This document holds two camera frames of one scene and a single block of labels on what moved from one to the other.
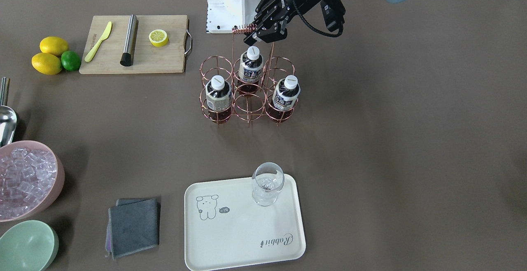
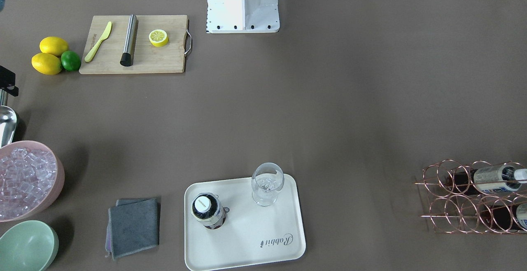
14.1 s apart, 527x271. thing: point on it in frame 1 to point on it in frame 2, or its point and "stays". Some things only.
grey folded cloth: (133, 225) stays
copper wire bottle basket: (253, 84) to (480, 198)
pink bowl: (32, 177) stays
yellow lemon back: (53, 45) stays
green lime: (71, 60) stays
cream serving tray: (225, 228) stays
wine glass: (267, 178) stays
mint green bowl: (28, 245) stays
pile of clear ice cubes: (27, 176) stays
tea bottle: (285, 96) to (511, 217)
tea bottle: (218, 98) to (488, 179)
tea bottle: (250, 71) to (207, 209)
